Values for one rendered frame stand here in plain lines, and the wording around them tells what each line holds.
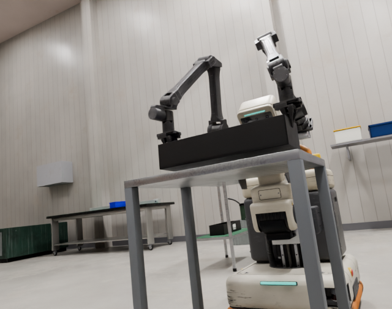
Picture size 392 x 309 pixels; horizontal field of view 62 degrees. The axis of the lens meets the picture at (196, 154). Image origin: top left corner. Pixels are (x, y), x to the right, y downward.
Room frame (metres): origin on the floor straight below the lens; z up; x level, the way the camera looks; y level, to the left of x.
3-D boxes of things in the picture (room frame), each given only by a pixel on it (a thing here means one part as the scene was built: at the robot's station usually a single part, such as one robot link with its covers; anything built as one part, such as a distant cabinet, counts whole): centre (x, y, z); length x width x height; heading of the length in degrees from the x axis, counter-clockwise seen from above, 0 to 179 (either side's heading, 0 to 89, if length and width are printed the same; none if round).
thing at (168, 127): (1.51, 0.12, 1.04); 0.10 x 0.07 x 0.07; 60
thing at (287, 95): (1.23, -0.37, 1.04); 0.10 x 0.07 x 0.07; 60
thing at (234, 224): (3.94, -0.25, 0.41); 0.57 x 0.17 x 0.11; 155
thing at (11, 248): (8.08, 4.59, 0.36); 1.80 x 1.64 x 0.71; 64
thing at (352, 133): (5.33, -2.53, 1.56); 0.42 x 0.35 x 0.23; 64
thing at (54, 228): (7.13, 2.02, 0.50); 2.76 x 1.09 x 1.00; 64
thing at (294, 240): (1.84, -0.47, 0.53); 0.28 x 0.27 x 0.25; 60
